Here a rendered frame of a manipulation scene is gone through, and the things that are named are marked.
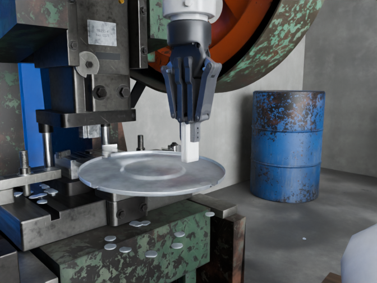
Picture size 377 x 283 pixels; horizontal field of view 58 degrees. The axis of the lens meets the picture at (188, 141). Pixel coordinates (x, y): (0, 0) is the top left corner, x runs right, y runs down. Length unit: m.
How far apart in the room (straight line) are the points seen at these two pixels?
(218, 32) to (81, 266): 0.71
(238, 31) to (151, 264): 0.61
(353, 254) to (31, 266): 0.52
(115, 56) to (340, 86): 3.37
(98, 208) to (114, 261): 0.12
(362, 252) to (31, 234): 0.57
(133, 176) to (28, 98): 1.44
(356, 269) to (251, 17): 0.71
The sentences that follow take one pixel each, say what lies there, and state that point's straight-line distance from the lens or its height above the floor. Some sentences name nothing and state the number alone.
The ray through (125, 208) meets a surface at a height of 0.69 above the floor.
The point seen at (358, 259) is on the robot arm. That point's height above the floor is 0.81.
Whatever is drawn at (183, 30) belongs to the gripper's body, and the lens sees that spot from 0.57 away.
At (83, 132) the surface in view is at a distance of 0.88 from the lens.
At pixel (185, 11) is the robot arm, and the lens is 0.57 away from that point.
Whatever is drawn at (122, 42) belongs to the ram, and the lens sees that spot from 0.85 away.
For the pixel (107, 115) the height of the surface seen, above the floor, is 0.88.
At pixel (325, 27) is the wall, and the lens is 4.14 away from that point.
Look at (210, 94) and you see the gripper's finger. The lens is 0.57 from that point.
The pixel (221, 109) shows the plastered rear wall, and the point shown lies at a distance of 3.01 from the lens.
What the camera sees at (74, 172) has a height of 0.75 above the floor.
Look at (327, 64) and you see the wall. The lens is 4.08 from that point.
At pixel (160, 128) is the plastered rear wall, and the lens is 2.54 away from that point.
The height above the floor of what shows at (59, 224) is 0.68.
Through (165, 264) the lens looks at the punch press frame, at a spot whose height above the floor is 0.55.
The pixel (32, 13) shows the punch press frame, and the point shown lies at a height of 1.08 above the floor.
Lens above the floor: 0.96
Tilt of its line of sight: 10 degrees down
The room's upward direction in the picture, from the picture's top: straight up
